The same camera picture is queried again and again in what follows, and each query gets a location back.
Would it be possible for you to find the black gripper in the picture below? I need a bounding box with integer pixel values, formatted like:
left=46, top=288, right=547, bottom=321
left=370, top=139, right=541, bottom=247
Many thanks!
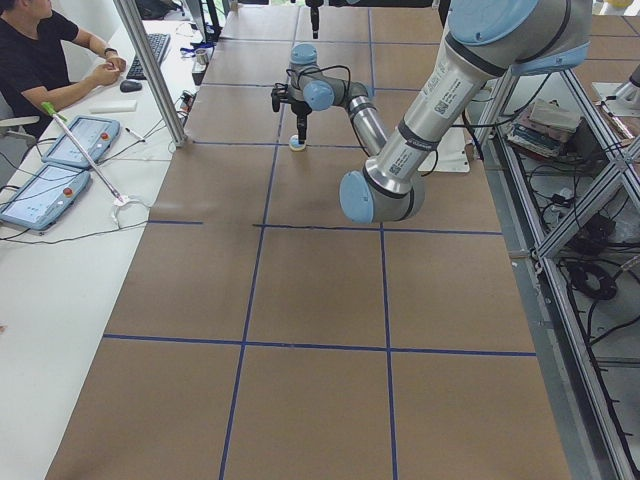
left=292, top=101, right=312, bottom=141
left=305, top=0, right=323, bottom=39

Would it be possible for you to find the blue cream call bell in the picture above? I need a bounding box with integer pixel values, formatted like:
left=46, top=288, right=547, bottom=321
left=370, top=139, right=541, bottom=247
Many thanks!
left=288, top=135, right=306, bottom=152

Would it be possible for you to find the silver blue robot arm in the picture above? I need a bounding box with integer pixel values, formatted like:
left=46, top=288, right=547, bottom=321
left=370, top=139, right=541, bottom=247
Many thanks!
left=271, top=1, right=592, bottom=224

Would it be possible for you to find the silver metal cylinder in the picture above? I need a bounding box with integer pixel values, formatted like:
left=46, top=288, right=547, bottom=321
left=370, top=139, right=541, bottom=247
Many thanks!
left=192, top=48, right=209, bottom=74

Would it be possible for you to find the black keyboard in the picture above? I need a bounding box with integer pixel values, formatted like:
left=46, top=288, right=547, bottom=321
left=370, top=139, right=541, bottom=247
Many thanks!
left=125, top=32, right=172, bottom=81

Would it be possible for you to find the black marker pen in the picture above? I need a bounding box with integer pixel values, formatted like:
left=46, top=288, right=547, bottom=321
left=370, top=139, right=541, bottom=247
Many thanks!
left=125, top=127, right=146, bottom=143

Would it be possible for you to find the black computer mouse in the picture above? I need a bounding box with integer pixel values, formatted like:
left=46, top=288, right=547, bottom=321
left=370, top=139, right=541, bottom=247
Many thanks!
left=119, top=79, right=142, bottom=93

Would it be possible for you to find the teach pendant upper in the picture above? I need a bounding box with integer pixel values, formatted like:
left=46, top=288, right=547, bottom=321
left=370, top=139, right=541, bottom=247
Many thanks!
left=42, top=115, right=121, bottom=169

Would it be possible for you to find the teach pendant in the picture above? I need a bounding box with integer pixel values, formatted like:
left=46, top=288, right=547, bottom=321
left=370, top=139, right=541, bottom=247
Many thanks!
left=42, top=115, right=121, bottom=169
left=1, top=163, right=91, bottom=231

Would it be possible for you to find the stack of magazines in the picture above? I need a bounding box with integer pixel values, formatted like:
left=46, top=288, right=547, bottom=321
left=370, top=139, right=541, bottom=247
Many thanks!
left=506, top=99, right=582, bottom=158

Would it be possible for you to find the long pink rod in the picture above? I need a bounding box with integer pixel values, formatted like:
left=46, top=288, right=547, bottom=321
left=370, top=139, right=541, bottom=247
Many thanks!
left=41, top=102, right=137, bottom=208

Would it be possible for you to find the teach pendant lower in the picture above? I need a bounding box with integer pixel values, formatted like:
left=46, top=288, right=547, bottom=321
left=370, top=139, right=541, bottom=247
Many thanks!
left=1, top=163, right=91, bottom=231

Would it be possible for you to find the seated person black shirt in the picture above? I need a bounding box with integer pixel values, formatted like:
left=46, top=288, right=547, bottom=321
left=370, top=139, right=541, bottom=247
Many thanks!
left=1, top=1, right=126, bottom=138

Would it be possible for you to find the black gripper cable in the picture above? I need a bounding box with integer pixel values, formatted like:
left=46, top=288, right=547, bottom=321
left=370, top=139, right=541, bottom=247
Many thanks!
left=284, top=63, right=354, bottom=96

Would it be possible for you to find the aluminium frame post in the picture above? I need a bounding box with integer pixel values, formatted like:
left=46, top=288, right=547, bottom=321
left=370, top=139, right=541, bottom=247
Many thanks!
left=114, top=0, right=187, bottom=148

